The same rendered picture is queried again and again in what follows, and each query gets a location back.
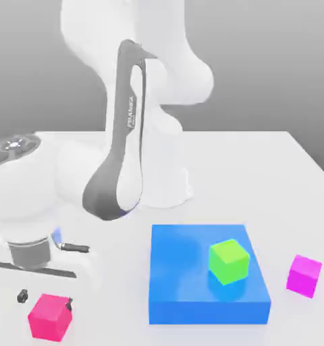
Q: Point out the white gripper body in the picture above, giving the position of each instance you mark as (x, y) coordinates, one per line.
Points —
(56, 279)

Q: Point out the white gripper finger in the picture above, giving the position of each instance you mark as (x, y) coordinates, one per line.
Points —
(69, 305)
(22, 296)

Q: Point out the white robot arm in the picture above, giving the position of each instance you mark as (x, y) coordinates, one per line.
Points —
(78, 175)

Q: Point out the small pink cube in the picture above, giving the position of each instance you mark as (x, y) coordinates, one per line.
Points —
(48, 319)

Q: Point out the small green cube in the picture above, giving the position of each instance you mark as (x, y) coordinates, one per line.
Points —
(228, 260)

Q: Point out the small magenta cube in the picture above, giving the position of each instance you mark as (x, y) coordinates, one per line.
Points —
(303, 277)

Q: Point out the large blue box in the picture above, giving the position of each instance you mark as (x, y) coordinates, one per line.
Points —
(183, 273)

